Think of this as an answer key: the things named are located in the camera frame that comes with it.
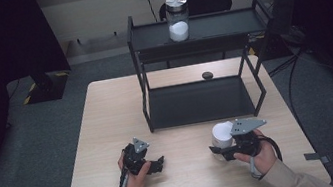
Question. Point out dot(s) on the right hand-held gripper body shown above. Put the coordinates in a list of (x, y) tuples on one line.
[(246, 138)]

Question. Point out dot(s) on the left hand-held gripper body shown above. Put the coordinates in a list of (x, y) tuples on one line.
[(135, 162)]

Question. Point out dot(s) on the white lidded container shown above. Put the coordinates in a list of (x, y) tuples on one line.
[(222, 137)]

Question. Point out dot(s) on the black metal two-tier rack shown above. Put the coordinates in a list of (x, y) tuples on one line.
[(199, 101)]

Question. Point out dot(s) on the glass jar with silver lid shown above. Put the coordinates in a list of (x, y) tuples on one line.
[(178, 20)]

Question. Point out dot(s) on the person's left hand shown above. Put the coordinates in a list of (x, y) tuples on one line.
[(135, 186)]

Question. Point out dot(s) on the person's right hand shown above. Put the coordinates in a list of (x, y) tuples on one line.
[(264, 157)]

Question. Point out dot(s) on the small black round object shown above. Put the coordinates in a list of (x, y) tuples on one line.
[(207, 75)]

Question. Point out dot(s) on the black stand base yellow tape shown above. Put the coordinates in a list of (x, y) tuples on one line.
[(47, 88)]

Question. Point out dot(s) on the black equipment stand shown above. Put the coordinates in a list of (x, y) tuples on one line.
[(278, 5)]

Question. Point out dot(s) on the black chair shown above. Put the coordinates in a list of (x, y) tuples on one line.
[(207, 3)]

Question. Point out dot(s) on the grey table bracket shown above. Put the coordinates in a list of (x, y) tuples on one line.
[(316, 157)]

